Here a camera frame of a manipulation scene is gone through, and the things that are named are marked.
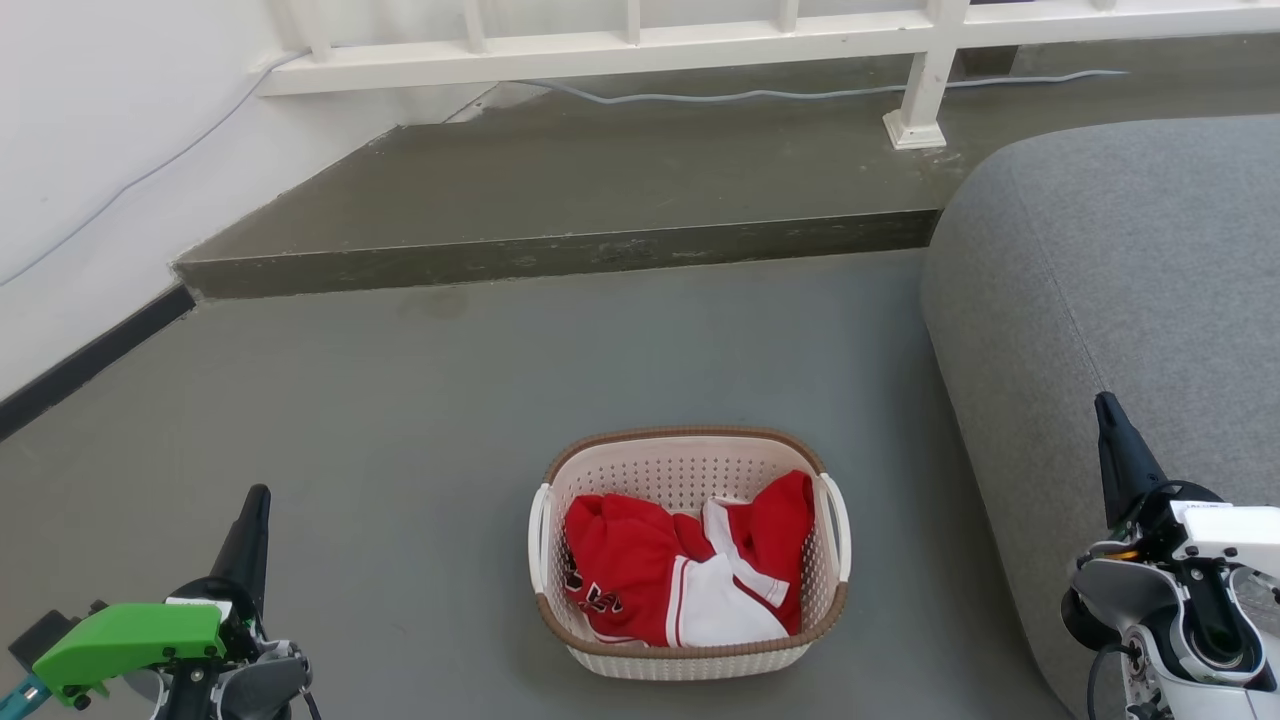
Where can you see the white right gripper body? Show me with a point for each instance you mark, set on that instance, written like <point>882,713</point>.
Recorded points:
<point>1235,535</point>

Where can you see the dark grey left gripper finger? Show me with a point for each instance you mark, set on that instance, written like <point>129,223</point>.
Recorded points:
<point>250,545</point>

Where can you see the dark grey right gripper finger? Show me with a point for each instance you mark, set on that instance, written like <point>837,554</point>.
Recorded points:
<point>1122,460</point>

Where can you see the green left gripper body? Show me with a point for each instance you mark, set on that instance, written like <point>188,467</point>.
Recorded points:
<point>130,635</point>

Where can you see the cream plastic laundry basket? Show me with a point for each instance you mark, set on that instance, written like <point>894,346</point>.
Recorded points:
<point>690,465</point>

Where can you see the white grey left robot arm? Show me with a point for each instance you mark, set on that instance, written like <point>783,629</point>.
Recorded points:
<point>250,690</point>

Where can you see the grey fabric sofa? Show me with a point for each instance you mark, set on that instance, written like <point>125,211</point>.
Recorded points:
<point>1120,270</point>

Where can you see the red and white jersey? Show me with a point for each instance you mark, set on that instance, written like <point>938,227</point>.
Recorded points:
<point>630,560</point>

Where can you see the grey concrete raised step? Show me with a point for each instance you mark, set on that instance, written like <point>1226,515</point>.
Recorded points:
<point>600,180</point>

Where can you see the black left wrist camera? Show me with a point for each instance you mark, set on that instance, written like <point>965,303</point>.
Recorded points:
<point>45,635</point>

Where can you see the black wall baseboard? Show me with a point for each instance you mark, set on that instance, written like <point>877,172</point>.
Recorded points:
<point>90,360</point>

